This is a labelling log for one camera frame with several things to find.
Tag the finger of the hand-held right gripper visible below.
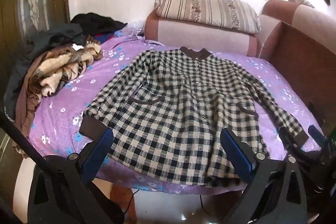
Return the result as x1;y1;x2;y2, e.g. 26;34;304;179
308;124;327;147
279;126;305;159

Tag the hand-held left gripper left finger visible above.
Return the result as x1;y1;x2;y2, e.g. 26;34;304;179
28;128;125;224

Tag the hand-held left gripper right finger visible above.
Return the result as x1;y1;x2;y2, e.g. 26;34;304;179
220;127;308;224

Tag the black beige checkered jacket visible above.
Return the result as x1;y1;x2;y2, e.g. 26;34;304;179
79;47;310;188

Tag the black clothes pile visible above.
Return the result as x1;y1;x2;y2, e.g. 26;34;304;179
70;13;128;35

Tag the purple floral bedsheet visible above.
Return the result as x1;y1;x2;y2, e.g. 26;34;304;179
28;22;324;194

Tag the brown cloth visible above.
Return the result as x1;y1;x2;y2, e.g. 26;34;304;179
12;46;53;159

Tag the blue red cloth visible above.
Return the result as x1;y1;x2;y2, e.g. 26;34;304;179
94;32;116;42

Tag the white cloth strip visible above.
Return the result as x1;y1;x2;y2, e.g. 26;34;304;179
144;38;164;46

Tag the pink brown sofa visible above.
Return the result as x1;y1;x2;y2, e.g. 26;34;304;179
144;0;336;125

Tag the clear plastic bag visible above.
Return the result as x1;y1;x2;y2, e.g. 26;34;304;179
127;18;146;37

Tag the striped beige pillow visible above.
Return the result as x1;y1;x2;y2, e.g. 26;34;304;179
154;0;261;34

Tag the carved wooden door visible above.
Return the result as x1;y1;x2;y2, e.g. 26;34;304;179
0;0;71;109

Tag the wooden bed frame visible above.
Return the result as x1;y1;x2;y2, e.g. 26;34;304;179
109;182;137;224

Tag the thin black cable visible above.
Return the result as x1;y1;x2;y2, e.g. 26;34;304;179
123;189;136;217

